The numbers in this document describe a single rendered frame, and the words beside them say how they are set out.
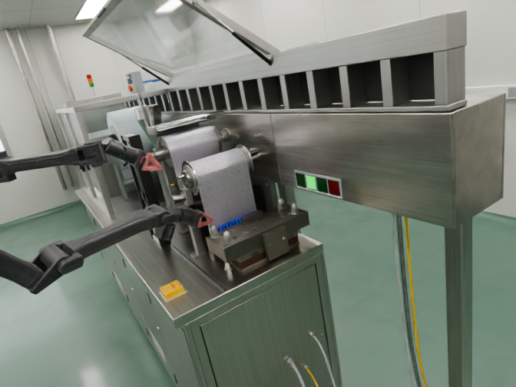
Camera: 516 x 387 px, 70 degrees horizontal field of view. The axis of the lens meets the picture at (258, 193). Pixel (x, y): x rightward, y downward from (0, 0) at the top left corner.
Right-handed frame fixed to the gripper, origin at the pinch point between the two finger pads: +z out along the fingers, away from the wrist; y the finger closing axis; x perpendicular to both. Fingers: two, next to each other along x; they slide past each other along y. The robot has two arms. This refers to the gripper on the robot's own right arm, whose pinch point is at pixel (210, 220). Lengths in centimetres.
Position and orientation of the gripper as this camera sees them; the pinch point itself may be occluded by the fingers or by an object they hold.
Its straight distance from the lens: 153.6
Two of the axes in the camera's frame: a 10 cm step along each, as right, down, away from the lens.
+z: 8.1, 1.9, 5.6
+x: 2.6, -9.7, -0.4
